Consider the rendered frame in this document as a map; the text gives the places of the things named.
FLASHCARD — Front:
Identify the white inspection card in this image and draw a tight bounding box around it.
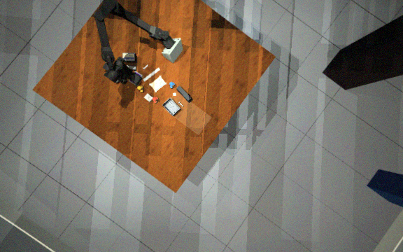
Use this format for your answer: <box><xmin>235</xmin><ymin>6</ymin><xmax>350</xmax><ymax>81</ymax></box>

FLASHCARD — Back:
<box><xmin>150</xmin><ymin>76</ymin><xmax>167</xmax><ymax>92</ymax></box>

